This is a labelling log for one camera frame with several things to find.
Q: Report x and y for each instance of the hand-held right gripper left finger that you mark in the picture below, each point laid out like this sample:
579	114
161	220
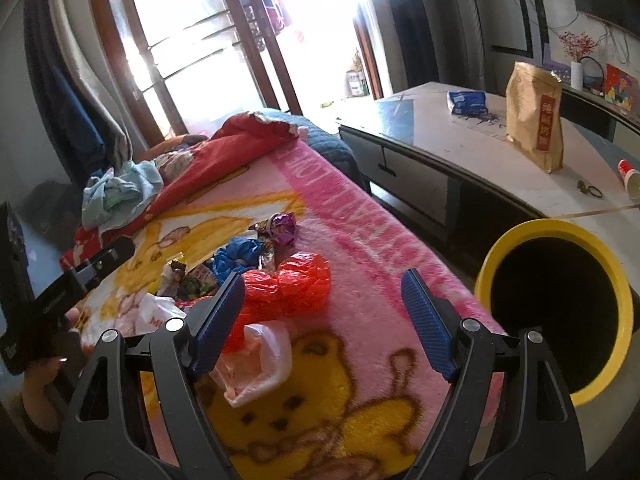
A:
220	320

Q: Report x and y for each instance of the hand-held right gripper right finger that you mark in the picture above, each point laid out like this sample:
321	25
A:
425	320

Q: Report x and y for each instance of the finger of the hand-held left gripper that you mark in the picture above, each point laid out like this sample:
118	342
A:
107	260

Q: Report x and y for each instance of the translucent white plastic bag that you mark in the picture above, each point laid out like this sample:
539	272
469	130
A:
260	360

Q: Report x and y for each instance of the red plastic bag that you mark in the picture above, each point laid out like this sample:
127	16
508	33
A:
290	290

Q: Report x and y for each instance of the yellow trash bin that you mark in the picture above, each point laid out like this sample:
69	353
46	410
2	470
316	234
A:
530	227

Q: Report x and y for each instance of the person's left hand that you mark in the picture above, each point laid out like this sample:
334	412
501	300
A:
42	380

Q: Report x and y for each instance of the green snack wrapper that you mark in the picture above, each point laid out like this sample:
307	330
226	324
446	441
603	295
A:
200	280

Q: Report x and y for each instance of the brown snack wrapper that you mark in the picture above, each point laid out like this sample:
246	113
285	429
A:
174	275

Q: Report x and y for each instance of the white bag with red print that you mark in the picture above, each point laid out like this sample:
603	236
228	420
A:
155	312

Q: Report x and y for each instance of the blue plastic bag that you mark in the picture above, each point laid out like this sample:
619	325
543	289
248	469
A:
237	255

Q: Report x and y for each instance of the light blue cloth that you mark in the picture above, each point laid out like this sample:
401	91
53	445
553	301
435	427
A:
120	190

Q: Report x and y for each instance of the pink printed blanket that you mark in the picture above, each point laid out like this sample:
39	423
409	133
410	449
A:
360	240

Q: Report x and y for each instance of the purple foil wrapper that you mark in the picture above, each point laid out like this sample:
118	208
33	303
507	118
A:
280	227

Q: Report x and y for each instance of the orange cloth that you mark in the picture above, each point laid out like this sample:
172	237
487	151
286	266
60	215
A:
170	146

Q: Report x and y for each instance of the blue hanging garment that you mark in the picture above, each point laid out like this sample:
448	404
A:
75	125

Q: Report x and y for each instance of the red quilt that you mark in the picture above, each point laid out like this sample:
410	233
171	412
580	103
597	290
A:
220	160

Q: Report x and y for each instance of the grey curtain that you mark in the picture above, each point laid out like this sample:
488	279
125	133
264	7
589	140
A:
95	90

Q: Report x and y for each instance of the grey coffee table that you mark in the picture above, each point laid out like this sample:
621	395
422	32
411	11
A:
450	140

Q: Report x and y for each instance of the blue quilted cover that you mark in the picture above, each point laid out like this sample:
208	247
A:
330	147

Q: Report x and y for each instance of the small dark hair clip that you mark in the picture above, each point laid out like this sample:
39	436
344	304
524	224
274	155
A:
583	187

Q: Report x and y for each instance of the blue snack packet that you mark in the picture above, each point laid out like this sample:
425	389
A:
467	102

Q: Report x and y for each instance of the brown paper bag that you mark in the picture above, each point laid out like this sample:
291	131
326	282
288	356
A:
525	120

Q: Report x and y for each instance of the bottles on balcony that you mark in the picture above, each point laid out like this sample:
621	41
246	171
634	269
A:
357	82

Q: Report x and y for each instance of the red paper cup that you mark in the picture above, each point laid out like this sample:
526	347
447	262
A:
629	172

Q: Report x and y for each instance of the dark curtain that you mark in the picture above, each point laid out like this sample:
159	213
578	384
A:
410	35

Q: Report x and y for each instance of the white vase with red flowers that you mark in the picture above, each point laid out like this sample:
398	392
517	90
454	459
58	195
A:
576	77

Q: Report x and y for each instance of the colourful picture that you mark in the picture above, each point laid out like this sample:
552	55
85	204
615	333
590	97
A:
619	87

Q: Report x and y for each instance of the wooden window frame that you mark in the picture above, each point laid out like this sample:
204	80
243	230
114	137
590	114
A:
235	25

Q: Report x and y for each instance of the black framed wall panel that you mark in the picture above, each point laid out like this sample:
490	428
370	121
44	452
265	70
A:
510	49

